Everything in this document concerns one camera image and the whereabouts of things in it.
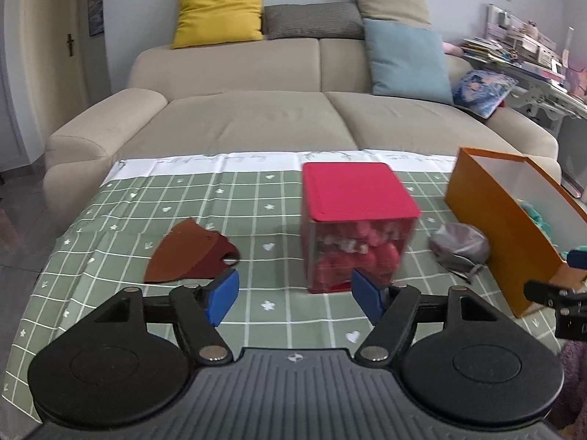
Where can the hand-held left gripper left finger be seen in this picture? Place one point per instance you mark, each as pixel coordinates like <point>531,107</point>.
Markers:
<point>224,293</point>

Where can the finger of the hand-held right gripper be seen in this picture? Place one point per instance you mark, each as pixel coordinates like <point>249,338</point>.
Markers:
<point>543,293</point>

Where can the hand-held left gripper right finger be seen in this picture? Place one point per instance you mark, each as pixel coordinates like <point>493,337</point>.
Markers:
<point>367,295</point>

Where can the red face mask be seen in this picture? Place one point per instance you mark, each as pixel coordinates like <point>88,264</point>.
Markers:
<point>183,252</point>

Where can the teal cloth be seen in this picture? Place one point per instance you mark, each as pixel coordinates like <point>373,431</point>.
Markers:
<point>536,217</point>

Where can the orange box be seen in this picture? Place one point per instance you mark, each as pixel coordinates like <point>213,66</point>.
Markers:
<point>495,229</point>

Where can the red box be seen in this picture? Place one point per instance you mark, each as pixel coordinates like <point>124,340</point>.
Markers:
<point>357,192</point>

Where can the purple fuzzy clothing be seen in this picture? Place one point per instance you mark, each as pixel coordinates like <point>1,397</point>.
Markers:
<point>573,376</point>

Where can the grey cloth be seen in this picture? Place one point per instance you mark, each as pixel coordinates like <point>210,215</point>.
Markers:
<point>458,243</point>

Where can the green checked tablecloth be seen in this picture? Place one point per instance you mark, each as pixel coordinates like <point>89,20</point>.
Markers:
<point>137,220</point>

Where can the beige sofa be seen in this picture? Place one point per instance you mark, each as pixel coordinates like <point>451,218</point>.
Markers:
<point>257,119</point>

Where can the white desk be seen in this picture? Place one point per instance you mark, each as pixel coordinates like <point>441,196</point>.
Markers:
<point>545,96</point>

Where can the blue printed cushion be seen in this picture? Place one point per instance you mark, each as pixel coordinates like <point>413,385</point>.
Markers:
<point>481,91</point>

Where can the light blue cushion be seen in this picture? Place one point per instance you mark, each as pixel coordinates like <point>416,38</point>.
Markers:
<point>408,59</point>

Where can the pile of books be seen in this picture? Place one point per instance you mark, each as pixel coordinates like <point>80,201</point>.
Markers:
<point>495,52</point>

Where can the pale pink plush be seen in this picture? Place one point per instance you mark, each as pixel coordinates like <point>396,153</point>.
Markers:
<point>451,48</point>

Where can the white desk organizer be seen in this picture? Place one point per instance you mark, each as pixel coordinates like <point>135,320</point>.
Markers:
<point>527,32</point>

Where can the grey cushion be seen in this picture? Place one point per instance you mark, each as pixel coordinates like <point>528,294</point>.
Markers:
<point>312,20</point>

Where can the yellow cushion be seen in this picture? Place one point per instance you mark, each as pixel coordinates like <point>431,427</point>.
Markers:
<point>215,9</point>

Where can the beige cushion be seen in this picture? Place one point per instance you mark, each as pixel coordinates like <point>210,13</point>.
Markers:
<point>390,0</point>

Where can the white door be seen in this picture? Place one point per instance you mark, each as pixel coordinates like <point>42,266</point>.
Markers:
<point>41,55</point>

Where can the small wall picture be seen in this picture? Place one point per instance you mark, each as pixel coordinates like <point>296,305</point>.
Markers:
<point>96,9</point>

